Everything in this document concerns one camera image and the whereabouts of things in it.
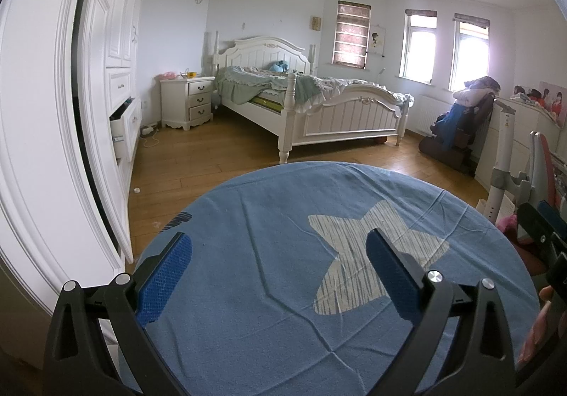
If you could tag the small wall picture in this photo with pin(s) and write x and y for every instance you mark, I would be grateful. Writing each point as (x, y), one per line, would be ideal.
(376, 39)

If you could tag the white radiator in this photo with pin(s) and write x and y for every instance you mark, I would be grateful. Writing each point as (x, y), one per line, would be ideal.
(427, 115)

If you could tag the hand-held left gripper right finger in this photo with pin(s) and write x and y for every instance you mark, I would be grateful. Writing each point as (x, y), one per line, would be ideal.
(390, 276)

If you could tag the pale green blanket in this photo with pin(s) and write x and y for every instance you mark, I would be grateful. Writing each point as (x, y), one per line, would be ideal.
(248, 88)

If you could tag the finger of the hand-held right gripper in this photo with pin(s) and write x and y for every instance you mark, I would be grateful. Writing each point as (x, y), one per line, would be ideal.
(538, 225)

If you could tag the white cabinet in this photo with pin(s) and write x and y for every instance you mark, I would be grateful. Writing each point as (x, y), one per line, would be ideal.
(522, 121)

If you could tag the blue star-print bed sheet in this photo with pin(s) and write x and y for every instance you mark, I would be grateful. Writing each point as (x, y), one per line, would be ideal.
(265, 267)

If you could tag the white wardrobe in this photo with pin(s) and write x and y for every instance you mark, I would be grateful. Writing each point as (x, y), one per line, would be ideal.
(53, 112)

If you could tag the white nightstand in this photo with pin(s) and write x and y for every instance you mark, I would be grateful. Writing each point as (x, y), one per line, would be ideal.
(188, 101)

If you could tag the white wooden bed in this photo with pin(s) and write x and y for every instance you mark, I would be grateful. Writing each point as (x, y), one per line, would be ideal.
(350, 117)

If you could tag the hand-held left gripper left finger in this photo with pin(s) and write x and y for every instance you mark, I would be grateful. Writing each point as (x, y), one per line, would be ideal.
(166, 276)

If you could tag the window with brown blind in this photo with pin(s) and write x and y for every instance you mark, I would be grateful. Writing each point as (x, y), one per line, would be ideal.
(352, 35)

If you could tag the poster with figures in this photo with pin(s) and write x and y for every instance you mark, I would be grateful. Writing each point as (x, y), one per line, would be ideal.
(547, 99)

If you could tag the person's right hand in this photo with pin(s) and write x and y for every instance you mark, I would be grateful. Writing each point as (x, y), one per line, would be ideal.
(534, 336)

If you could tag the white power strip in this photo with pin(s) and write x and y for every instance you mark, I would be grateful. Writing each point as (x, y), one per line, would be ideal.
(148, 129)

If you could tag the narrow bright window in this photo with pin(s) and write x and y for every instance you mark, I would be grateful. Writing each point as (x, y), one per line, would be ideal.
(418, 46)

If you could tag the pink grey child chair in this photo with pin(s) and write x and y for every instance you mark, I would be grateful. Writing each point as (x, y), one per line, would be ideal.
(538, 170)

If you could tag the wide bright window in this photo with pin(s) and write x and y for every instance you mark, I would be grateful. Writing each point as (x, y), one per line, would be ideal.
(471, 53)

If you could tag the pink item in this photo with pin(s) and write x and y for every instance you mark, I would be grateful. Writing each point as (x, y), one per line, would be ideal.
(168, 75)

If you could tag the dark massage chair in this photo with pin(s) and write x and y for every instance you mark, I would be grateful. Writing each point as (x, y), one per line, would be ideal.
(460, 134)

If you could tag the blue plush toy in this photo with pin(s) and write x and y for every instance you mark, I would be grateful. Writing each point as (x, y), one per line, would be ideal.
(279, 66)

